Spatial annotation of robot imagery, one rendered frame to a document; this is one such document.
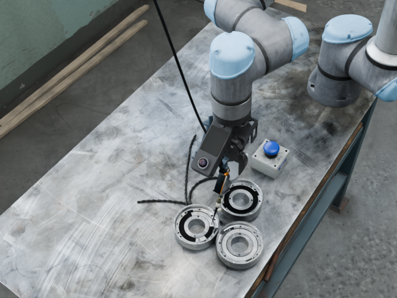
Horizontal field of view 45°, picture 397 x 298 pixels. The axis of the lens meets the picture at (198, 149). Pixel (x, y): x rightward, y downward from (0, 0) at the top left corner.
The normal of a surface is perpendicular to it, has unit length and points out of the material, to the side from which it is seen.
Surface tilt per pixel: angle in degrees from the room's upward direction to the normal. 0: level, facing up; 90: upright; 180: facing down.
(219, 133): 31
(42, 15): 90
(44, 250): 0
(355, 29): 8
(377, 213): 0
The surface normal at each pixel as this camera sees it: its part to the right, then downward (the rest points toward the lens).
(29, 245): -0.04, -0.62
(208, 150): -0.32, -0.20
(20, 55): 0.81, 0.43
